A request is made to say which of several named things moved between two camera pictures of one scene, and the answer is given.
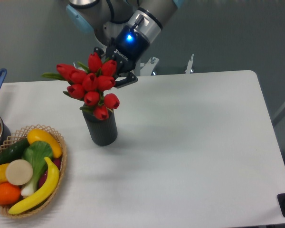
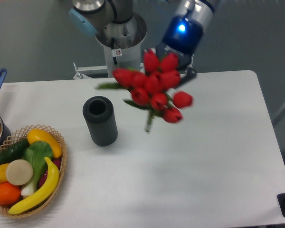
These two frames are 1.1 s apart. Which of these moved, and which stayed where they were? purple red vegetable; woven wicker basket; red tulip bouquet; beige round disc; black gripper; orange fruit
Moved: black gripper; red tulip bouquet
Stayed: purple red vegetable; beige round disc; orange fruit; woven wicker basket
